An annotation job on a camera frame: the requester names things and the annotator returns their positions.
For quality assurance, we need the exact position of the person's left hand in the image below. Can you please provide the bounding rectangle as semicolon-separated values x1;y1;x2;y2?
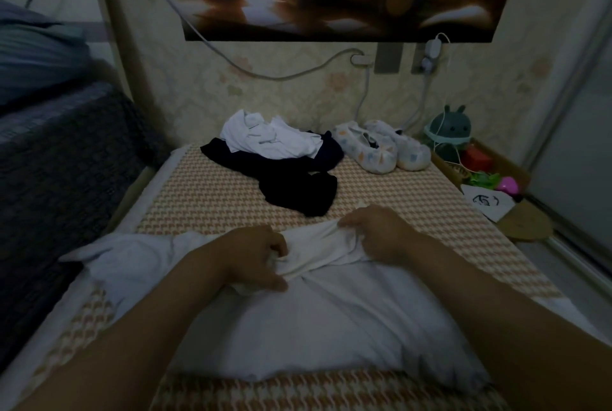
212;224;290;294

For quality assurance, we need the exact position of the person's right hand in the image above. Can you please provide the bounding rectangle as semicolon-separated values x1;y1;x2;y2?
337;204;422;266

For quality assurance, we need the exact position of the black garment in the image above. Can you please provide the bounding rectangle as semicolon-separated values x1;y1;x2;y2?
200;131;346;218

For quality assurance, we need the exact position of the white printed t-shirt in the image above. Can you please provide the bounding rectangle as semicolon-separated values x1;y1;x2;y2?
59;219;493;394

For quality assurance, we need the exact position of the white polo shirt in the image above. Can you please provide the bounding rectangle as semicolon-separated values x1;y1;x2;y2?
222;109;324;161

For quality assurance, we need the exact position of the person's left forearm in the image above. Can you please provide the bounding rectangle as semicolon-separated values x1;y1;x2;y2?
10;251;240;411

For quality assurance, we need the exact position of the person's right forearm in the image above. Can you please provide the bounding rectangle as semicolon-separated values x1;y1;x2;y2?
397;234;612;411

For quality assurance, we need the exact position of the white printed card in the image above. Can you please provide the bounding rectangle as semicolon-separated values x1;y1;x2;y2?
461;185;516;224

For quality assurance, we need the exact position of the green toy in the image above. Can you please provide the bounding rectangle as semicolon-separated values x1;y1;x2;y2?
467;171;502;189

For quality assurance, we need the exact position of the teal round bunny lamp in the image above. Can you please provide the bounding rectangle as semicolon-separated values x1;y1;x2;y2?
425;104;474;163

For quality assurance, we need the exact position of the pink ball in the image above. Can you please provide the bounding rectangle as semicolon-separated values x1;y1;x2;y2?
497;175;521;197

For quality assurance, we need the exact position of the wooden bedside tray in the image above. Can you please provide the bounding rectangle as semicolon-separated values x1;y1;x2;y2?
430;138;555;243

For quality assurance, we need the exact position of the white charger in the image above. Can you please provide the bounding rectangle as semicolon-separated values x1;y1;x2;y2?
421;33;447;74

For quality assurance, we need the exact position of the dark patterned bed cover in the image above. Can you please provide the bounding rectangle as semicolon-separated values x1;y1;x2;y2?
0;81;168;373

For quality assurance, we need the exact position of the grey sliding door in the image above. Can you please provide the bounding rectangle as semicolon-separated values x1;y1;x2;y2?
526;23;612;278

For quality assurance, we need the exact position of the grey-green pillow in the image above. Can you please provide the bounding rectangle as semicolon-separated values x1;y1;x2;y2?
0;21;94;106

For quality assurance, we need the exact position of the blue pillow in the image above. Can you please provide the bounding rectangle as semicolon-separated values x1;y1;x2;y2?
0;0;54;29

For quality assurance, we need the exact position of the thin white charger cable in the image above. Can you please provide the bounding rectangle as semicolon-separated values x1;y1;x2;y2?
402;71;451;132

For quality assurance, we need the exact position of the grey wall socket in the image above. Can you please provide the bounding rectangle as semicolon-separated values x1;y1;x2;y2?
374;42;404;75

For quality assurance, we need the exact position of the long white cable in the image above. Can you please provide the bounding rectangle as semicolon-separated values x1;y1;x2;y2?
129;0;376;82

